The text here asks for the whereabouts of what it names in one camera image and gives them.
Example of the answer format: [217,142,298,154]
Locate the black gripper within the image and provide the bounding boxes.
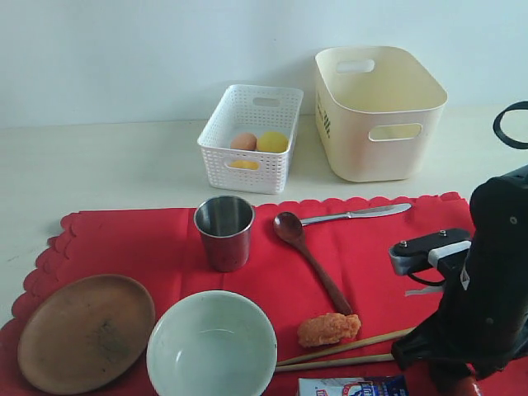
[391,238,527,396]

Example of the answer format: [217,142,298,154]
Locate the red sausage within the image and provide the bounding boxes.
[453,376,482,396]

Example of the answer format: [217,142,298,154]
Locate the fried chicken nugget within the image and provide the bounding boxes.
[297,313,361,348]

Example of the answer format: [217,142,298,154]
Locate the yellow lemon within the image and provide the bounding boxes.
[256,130,289,153]

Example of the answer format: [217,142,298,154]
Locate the orange cheese wedge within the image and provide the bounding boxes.
[229,160,259,170]

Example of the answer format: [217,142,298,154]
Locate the brown egg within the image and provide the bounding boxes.
[230,133,257,151]

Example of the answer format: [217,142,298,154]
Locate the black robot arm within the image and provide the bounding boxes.
[389,167,527,395]

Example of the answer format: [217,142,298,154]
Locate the upper wooden chopstick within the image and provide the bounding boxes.
[277,327,414,366]

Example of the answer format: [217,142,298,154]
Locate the wooden chopstick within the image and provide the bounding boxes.
[277,327,414,366]
[275,353,394,373]

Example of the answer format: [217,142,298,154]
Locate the lower wooden chopstick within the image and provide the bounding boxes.
[275,353,394,373]

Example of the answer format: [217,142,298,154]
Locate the blue white snack packet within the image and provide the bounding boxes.
[297,375,409,396]

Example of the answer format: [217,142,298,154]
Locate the silver table knife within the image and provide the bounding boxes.
[300,203,413,226]

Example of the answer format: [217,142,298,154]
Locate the dark wooden spoon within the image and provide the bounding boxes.
[273,212,353,315]

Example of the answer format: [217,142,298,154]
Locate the pale green bowl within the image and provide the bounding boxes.
[146,290,277,395]

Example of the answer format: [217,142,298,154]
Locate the stainless steel cup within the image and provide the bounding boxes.
[193,195,256,272]

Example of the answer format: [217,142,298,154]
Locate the cream plastic bin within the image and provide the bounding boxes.
[315,46,448,182]

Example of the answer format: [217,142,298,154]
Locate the white perforated plastic basket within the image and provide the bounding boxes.
[197,84,304,194]

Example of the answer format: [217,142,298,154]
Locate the brown oval plate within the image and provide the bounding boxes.
[17,274,155,395]

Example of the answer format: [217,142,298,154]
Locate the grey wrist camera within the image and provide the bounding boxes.
[389,228,471,276]

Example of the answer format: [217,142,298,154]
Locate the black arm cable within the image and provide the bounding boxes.
[493,101,528,150]

